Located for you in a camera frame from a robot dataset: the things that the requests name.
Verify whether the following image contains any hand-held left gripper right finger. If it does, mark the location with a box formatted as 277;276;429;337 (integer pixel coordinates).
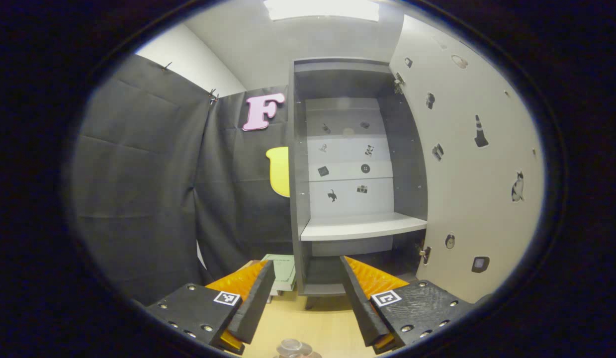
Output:
339;256;480;355

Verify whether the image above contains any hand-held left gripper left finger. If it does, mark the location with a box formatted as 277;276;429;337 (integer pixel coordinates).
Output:
145;260;277;356

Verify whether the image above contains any clear bottle pink label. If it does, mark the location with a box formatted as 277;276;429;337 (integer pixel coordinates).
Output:
274;338;322;358

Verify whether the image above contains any grey cabinet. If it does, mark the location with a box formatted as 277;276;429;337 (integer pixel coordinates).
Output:
288;56;430;310

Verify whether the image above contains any beige cabinet door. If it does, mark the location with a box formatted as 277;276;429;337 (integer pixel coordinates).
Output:
389;14;545;304

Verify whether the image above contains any black backdrop cloth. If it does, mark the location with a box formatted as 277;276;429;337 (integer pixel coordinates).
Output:
69;54;308;306

